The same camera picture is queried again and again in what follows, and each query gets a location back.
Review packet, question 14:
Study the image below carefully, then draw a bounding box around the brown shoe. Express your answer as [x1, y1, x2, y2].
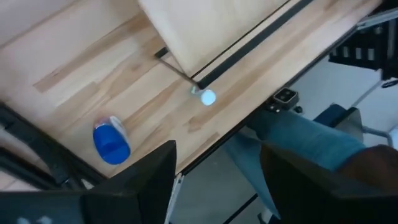
[337, 144, 398, 195]

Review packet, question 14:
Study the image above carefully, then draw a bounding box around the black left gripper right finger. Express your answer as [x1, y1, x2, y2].
[260, 144, 358, 224]

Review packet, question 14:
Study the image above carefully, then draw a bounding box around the person's leg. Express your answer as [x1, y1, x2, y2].
[222, 108, 368, 218]

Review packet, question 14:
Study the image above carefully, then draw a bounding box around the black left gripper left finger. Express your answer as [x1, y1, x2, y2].
[81, 139, 177, 224]

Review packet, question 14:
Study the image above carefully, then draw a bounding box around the silver table leg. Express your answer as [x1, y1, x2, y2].
[164, 172, 184, 224]

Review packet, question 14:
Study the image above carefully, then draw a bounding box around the bottle with big blue cap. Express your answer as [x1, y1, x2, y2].
[92, 114, 131, 166]

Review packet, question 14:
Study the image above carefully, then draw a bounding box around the small black table-edge camera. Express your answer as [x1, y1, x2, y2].
[264, 86, 304, 114]

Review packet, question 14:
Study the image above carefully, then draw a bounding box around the small bottle pale blue cap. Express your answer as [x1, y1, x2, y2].
[190, 85, 217, 107]

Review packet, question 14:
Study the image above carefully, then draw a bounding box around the silver aluminium bar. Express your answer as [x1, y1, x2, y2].
[356, 7, 398, 30]

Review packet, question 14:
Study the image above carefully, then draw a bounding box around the light wooden board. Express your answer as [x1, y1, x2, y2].
[137, 0, 315, 91]

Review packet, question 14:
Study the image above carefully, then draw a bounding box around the black equipment rack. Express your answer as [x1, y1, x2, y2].
[328, 18, 398, 80]

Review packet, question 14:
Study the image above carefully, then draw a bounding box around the black aluminium table frame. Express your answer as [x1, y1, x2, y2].
[0, 102, 108, 190]

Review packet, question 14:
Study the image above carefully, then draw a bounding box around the dark office chair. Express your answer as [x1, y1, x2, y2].
[312, 103, 392, 147]

